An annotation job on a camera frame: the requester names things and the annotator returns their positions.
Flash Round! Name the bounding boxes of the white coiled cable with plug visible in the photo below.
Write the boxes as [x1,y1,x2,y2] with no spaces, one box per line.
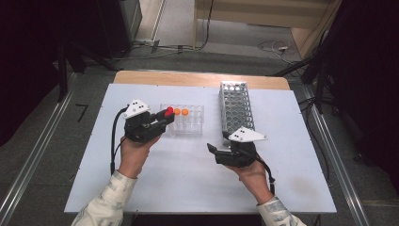
[257,40,297,65]

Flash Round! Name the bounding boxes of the dark grey cabinet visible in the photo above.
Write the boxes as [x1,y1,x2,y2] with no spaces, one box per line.
[97,0,143,60]

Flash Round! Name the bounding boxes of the person's right hand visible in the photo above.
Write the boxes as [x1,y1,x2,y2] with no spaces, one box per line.
[225,159,276,205]

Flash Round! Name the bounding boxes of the light wooden furniture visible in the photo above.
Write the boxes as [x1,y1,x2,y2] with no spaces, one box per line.
[192,0,343,59]

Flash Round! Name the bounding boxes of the person's left hand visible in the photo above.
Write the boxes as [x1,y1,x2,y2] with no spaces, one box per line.
[118,135,161,179]

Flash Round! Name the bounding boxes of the white board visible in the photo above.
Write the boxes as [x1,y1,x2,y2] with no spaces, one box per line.
[64,83,337,215]

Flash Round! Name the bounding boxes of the dark curtain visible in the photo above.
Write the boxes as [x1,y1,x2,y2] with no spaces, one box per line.
[0,0,102,147]
[326,0,399,192]

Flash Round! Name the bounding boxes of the clear acrylic test tube rack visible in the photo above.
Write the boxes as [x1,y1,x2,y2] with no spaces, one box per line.
[160,104,205,137]

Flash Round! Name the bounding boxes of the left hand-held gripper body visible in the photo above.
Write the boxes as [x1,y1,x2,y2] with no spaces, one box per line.
[122,99,159,144]

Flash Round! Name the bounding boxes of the grey floor cables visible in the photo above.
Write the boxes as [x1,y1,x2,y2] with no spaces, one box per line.
[111,39,197,61]

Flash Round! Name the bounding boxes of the thin black hanging cable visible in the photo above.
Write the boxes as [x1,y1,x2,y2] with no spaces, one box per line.
[199,0,215,51]

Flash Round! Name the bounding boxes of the wooden table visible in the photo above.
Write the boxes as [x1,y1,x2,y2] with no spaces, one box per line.
[113,70,291,91]

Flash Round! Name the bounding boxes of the black metal stand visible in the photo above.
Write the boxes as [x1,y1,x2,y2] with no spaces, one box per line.
[56,40,121,103]
[272,27,333,115]

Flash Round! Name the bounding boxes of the right hand-held gripper cable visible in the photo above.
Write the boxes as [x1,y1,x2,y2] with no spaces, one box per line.
[255,153,277,196]

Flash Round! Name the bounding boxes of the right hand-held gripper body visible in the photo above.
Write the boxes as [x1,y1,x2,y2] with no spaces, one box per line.
[215,126,268,168]

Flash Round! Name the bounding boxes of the left hand-held gripper cable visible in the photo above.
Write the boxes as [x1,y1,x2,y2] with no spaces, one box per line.
[110,106,130,176]

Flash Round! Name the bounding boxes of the metal test tube rack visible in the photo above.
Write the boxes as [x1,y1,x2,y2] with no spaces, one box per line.
[218,80,256,146]

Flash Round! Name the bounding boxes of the hand-held gripper cable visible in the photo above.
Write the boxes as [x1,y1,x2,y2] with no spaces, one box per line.
[255,153,277,196]
[110,106,130,176]

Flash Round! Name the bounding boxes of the metal floor rail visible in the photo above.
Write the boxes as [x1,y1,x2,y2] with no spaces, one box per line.
[0,73,79,226]
[300,84,373,226]

